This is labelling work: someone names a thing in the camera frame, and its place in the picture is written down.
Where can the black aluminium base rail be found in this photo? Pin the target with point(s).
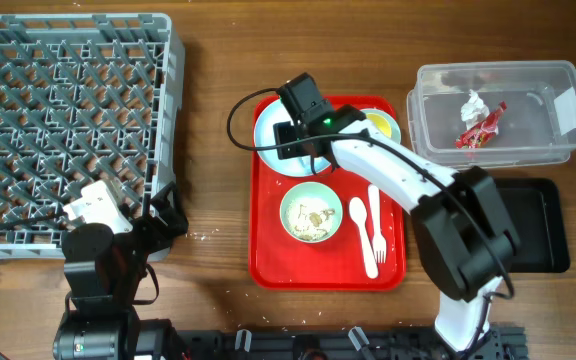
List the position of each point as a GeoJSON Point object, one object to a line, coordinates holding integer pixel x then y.
{"type": "Point", "coordinates": [399, 343]}

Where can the white paper napkin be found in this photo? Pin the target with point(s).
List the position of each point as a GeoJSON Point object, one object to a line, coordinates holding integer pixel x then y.
{"type": "Point", "coordinates": [474, 110]}

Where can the white plastic spoon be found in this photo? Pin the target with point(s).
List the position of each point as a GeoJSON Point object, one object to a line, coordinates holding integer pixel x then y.
{"type": "Point", "coordinates": [358, 215]}

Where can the small green saucer plate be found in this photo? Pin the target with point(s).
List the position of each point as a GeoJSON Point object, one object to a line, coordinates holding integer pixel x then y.
{"type": "Point", "coordinates": [396, 132]}

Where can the white plastic fork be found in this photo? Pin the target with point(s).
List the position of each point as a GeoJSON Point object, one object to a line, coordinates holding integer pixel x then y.
{"type": "Point", "coordinates": [379, 243]}

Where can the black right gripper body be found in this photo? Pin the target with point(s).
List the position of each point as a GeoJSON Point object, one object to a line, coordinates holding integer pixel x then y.
{"type": "Point", "coordinates": [285, 131]}

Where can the clear plastic waste bin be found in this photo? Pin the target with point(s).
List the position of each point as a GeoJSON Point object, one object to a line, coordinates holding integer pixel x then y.
{"type": "Point", "coordinates": [538, 126]}

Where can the black rectangular tray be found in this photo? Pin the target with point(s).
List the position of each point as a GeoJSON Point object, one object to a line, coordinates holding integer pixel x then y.
{"type": "Point", "coordinates": [535, 209]}

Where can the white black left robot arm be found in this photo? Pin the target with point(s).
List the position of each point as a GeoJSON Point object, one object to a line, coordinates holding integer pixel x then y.
{"type": "Point", "coordinates": [105, 260]}

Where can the red snack wrapper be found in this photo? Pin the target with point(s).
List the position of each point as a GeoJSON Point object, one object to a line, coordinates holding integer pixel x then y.
{"type": "Point", "coordinates": [483, 132]}

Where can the red plastic serving tray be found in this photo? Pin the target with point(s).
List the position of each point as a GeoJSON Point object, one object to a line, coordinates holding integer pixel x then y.
{"type": "Point", "coordinates": [279, 261]}

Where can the yellow plastic cup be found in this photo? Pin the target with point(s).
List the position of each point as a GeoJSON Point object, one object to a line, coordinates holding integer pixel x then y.
{"type": "Point", "coordinates": [381, 122]}

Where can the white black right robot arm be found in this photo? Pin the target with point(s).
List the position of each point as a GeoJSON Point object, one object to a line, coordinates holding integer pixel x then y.
{"type": "Point", "coordinates": [464, 233]}

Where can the green bowl with rice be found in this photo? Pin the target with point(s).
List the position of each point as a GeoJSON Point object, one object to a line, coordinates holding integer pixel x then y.
{"type": "Point", "coordinates": [311, 212]}

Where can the large light blue plate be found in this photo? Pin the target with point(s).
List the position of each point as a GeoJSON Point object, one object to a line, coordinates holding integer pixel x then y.
{"type": "Point", "coordinates": [263, 135]}

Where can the grey plastic dishwasher rack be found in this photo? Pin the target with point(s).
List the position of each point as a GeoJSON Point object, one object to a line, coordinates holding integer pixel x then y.
{"type": "Point", "coordinates": [83, 97]}

